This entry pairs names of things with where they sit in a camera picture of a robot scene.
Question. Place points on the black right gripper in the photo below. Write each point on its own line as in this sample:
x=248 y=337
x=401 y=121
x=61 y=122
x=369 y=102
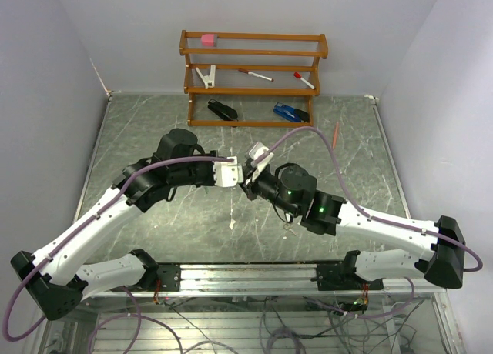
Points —
x=250 y=192

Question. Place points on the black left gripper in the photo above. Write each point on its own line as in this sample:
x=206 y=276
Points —
x=211 y=179

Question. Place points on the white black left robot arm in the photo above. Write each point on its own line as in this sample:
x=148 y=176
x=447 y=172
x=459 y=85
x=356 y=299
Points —
x=58 y=277

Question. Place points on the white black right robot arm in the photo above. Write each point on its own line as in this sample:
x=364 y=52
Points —
x=432 y=250

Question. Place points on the black tagged key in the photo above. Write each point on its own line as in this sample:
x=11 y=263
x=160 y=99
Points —
x=289 y=228

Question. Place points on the black stapler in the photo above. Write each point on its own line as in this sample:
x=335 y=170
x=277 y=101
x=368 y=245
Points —
x=224 y=112

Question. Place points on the blue stapler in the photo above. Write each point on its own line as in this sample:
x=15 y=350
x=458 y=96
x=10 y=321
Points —
x=291 y=114

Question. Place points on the white plastic clamp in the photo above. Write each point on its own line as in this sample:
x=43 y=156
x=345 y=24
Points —
x=207 y=80

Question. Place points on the orange pencil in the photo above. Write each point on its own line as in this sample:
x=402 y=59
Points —
x=335 y=135

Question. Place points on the brown wooden shelf rack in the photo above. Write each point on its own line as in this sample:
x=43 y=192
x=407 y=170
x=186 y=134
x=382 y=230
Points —
x=277 y=56

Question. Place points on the red capped thin marker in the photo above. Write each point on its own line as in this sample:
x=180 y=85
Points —
x=256 y=75

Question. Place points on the red capped white marker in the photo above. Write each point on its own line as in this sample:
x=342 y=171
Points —
x=306 y=82

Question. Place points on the pink eraser block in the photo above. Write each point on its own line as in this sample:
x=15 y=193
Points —
x=208 y=40

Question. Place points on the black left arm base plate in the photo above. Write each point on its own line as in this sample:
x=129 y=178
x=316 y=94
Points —
x=162 y=278

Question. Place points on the aluminium mounting rail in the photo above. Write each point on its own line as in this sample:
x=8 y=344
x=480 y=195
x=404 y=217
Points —
x=248 y=279

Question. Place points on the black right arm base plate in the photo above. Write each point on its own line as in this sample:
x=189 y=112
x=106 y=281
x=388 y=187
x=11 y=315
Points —
x=330 y=276

